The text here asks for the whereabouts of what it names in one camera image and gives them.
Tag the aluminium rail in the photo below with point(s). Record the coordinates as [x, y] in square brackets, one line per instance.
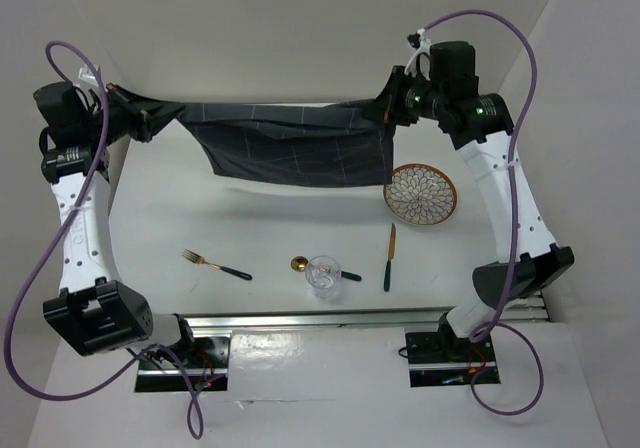
[316, 319]
[531, 309]

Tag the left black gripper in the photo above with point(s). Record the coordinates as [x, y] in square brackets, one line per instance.
[146, 115]

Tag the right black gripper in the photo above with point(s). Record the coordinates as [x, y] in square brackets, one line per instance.
[386, 106]

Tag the gold fork green handle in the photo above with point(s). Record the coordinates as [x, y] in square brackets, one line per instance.
[197, 259]

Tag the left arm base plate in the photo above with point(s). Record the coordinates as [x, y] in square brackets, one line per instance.
[206, 365]

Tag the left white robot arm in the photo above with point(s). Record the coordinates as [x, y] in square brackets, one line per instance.
[94, 310]

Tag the floral patterned ceramic plate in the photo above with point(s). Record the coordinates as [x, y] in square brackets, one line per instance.
[420, 195]

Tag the gold spoon green handle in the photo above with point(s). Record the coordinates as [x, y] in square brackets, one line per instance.
[299, 264]

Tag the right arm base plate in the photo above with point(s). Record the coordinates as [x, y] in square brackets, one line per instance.
[437, 359]

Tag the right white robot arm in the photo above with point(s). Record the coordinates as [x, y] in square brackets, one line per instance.
[439, 83]

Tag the dark grey checked napkin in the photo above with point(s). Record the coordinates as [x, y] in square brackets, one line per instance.
[332, 146]

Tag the aluminium front rail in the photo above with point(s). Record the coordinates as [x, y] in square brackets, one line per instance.
[316, 319]

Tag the gold knife green handle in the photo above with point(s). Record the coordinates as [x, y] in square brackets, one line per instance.
[390, 257]

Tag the clear drinking glass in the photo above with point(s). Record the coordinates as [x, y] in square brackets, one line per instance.
[323, 274]

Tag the aluminium right side rail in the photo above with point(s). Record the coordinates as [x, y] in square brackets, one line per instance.
[531, 309]

